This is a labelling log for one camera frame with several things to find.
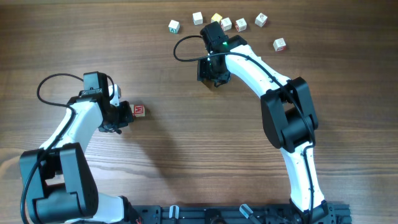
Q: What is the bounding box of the red top wooden block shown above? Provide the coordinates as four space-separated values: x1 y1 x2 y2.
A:
130 105 146 118

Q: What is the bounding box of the red number 6 block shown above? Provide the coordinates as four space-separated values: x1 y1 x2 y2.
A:
255 12 268 27

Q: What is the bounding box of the yellow top wooden block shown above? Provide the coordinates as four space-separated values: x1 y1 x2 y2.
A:
211 13 223 23

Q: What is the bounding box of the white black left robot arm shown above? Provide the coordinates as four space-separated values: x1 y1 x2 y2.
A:
19 72 142 223

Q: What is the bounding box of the red letter Y block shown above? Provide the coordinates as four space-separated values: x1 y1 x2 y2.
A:
273 38 287 52

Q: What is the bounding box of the plain white wooden block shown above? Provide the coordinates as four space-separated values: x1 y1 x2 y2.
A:
192 12 203 25

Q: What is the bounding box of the green letter A block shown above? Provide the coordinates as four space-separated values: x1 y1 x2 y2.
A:
169 20 180 34

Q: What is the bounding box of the red drawing wooden block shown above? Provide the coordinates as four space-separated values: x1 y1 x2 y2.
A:
234 18 247 32

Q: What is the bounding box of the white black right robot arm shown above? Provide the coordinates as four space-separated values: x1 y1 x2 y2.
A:
197 22 325 214

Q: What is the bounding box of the apple picture wooden block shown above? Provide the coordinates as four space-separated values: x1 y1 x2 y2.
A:
220 17 232 31

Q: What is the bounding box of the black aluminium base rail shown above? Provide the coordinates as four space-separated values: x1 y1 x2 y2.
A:
134 203 353 224

